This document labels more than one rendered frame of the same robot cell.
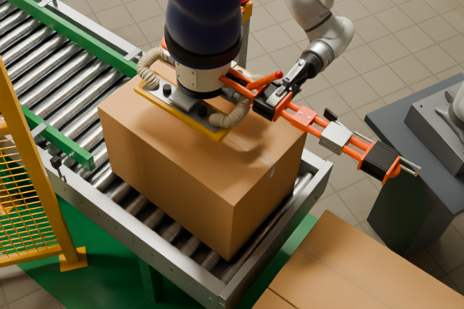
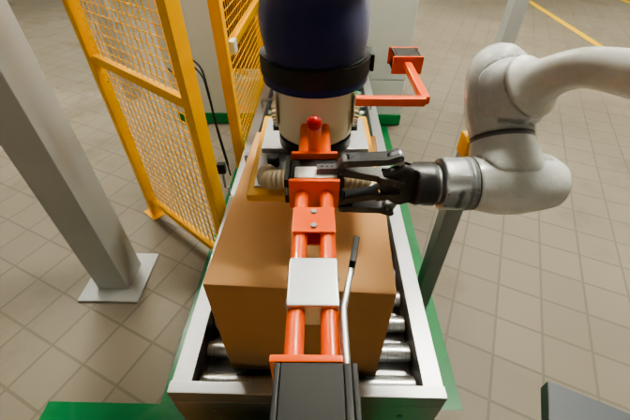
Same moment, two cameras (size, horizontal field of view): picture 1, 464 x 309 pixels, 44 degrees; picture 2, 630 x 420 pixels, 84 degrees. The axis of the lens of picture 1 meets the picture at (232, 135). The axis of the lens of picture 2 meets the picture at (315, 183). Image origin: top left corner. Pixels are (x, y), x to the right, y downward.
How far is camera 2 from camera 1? 131 cm
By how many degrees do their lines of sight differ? 41
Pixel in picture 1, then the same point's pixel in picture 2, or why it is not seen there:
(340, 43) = (509, 184)
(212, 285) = (184, 366)
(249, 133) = not seen: hidden behind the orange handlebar
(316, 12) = (493, 108)
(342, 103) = (590, 378)
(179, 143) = not seen: hidden behind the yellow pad
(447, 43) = not seen: outside the picture
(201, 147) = (266, 212)
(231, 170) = (256, 252)
